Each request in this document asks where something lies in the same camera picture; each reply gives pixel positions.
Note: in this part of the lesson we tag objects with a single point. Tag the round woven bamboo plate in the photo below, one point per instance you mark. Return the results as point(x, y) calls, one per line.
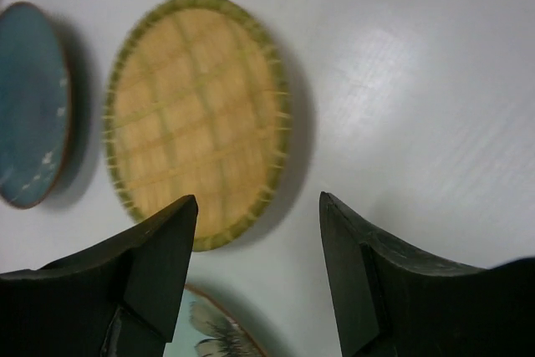
point(198, 103)

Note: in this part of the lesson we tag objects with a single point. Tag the light green flower plate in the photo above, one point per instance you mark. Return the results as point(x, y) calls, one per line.
point(205, 328)

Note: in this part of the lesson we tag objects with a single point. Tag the dark teal round plate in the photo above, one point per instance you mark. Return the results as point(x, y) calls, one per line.
point(39, 104)

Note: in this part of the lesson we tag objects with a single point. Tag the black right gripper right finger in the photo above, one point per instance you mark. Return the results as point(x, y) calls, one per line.
point(391, 298)

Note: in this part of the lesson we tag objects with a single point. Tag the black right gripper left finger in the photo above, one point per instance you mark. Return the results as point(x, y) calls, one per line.
point(120, 297)

